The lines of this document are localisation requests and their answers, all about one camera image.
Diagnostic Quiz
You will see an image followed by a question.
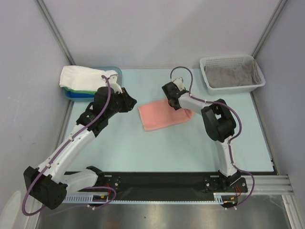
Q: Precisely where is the grey towel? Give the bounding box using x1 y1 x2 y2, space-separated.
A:
205 60 260 88

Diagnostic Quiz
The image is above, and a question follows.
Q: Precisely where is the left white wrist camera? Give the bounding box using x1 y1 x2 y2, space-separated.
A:
103 74 123 94

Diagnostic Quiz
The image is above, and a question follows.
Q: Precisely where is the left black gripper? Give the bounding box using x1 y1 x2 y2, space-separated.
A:
105 88 137 118

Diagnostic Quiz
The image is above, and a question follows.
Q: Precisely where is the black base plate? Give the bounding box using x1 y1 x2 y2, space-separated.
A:
66 170 278 201

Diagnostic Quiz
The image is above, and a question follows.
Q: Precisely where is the white perforated plastic basket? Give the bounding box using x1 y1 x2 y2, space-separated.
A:
200 55 266 95

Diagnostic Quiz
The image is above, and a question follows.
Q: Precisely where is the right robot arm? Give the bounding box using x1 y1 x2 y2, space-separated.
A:
162 81 241 192

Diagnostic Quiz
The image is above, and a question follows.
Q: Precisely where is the green towel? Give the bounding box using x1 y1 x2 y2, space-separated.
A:
64 88 96 94

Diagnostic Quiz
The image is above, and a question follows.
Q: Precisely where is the teal plastic tray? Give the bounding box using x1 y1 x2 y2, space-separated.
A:
61 66 122 102

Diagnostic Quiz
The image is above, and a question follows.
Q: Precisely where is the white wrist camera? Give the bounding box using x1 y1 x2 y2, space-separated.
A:
103 74 123 94
172 77 186 91

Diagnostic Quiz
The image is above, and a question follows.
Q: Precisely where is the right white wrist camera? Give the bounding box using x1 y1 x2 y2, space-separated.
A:
172 77 186 91

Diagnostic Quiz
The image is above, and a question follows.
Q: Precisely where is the white towel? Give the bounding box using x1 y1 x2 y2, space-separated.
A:
59 65 120 91

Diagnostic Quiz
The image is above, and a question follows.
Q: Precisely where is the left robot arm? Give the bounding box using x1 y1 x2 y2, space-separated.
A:
22 86 137 215

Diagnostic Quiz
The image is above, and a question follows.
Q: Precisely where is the pink towel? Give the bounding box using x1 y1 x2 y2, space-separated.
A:
138 99 195 131

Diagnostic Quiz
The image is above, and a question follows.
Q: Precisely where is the white slotted cable duct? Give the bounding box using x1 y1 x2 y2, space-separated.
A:
63 192 239 205

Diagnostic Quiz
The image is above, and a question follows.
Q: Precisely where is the white rounded object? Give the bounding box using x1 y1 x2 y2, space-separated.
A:
0 190 21 229

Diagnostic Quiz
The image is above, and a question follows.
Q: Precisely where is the blue towel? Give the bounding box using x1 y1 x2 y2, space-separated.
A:
66 92 94 101

